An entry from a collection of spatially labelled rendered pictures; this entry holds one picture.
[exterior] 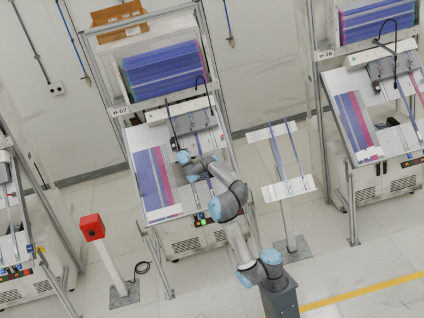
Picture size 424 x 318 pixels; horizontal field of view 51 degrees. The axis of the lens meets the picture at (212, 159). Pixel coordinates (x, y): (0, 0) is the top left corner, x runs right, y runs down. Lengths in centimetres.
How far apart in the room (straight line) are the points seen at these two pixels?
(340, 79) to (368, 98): 23
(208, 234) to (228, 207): 125
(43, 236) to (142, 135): 105
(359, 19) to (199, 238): 195
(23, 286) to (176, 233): 125
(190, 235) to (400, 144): 166
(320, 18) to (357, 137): 85
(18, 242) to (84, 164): 197
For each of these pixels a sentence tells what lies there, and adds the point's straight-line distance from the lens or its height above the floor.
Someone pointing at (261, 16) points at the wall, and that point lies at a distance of 454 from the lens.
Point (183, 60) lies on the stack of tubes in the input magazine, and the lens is 291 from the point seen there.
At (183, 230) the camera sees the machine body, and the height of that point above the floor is 33.
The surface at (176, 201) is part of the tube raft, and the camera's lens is 296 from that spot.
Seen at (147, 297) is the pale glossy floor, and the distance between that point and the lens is 354.
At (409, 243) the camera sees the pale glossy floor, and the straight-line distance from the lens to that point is 360.
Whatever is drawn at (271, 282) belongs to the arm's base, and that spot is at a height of 61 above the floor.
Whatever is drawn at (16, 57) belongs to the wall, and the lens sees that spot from 459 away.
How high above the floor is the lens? 256
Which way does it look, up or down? 33 degrees down
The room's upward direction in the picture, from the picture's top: 15 degrees counter-clockwise
